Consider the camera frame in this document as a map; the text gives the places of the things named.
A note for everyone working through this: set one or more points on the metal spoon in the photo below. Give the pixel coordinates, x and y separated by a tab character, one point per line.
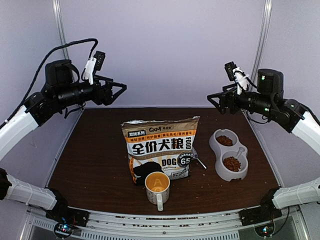
196	157

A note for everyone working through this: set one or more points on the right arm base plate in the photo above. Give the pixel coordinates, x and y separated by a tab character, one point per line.
257	215

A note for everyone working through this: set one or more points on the white mug yellow inside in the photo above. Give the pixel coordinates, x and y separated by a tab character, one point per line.
157	186

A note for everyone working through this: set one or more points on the left aluminium corner post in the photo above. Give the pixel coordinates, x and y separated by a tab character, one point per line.
59	21

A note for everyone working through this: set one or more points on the aluminium front rail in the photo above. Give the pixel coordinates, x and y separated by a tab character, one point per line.
186	217

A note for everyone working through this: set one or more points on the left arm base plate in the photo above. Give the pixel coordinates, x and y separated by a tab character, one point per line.
71	216

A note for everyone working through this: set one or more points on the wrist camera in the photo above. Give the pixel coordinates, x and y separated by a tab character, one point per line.
93	64
237	75

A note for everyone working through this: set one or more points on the circuit board with leds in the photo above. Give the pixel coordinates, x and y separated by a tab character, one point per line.
63	230
265	230

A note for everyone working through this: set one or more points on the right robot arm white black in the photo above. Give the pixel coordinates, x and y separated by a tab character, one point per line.
296	118

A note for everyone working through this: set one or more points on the right circuit board with leds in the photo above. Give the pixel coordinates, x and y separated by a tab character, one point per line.
265	230

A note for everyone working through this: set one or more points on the right aluminium corner post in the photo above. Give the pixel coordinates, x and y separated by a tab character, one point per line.
263	35

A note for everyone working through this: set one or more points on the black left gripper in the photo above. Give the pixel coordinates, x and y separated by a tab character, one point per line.
99	98

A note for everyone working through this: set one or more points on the brown dog food bag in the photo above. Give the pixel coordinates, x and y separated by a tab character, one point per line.
159	146

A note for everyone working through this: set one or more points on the aluminium corner post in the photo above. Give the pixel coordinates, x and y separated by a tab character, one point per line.
59	21
263	35

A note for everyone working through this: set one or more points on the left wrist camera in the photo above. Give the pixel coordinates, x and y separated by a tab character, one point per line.
93	64

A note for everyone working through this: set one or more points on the white double pet bowl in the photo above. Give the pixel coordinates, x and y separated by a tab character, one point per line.
236	150

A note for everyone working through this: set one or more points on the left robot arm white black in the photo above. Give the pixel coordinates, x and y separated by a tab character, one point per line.
58	93

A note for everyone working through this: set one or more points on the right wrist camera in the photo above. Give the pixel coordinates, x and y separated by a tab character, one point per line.
237	75

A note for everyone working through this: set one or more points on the left circuit board with leds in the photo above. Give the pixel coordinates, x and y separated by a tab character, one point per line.
63	230

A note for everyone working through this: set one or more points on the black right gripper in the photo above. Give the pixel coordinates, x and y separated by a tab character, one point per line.
224	97

